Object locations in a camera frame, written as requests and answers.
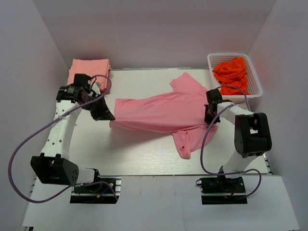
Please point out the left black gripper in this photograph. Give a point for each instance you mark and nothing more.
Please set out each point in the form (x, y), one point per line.
(104, 113)

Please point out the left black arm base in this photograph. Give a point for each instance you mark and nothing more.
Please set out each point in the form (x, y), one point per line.
(98, 193)

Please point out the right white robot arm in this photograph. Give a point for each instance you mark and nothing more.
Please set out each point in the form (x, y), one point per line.
(251, 133)

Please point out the orange crumpled t-shirt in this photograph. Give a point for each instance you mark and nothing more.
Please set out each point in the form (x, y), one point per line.
(232, 73)

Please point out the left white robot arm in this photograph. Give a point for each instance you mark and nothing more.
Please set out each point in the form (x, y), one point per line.
(53, 166)

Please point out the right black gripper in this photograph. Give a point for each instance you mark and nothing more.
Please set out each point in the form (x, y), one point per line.
(210, 120)

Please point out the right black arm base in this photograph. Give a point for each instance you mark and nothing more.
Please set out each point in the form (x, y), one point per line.
(222, 191)

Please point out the pink t-shirt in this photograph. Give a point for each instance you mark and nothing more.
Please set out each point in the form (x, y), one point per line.
(104, 83)
(180, 113)

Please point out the folded pink t-shirt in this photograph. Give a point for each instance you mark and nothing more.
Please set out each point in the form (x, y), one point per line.
(104, 83)

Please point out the folded salmon t-shirt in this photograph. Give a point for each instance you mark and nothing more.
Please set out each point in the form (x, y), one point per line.
(89, 67)

